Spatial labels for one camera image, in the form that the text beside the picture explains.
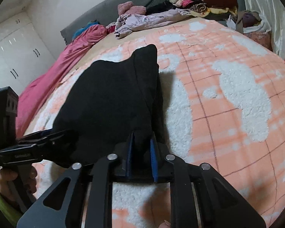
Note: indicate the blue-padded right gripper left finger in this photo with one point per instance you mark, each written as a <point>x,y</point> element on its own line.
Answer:
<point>129,153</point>

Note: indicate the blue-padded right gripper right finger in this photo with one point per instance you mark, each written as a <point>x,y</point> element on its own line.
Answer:
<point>158,152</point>

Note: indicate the black garment with orange cuffs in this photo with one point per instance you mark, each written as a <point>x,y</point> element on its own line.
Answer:
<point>108,103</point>

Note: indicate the green sleeve forearm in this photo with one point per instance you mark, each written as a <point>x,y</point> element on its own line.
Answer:
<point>10,211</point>

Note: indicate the pink laundry basket with clothes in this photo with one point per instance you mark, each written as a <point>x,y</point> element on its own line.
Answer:
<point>253,25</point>

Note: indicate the person's left hand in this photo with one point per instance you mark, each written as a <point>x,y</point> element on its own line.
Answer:
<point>7,176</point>

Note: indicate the person's right hand thumb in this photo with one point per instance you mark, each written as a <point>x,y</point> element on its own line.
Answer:
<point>165,224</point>

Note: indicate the magenta pink quilt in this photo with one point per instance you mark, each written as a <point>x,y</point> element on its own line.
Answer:
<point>37,92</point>

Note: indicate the pink and white fleece blanket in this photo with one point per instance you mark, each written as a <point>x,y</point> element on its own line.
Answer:
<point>224,104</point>

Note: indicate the white glossy wardrobe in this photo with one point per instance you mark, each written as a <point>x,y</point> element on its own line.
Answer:
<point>23,54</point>

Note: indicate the lilac crumpled garment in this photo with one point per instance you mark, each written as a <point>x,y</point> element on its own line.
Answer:
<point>128,23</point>

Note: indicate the blue garment by headboard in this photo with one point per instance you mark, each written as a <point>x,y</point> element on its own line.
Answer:
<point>82,29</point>

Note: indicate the pink fuzzy garment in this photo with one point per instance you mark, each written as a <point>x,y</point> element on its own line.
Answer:
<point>130,8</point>

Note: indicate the white curtain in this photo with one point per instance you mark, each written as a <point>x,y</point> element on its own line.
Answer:
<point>274,11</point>

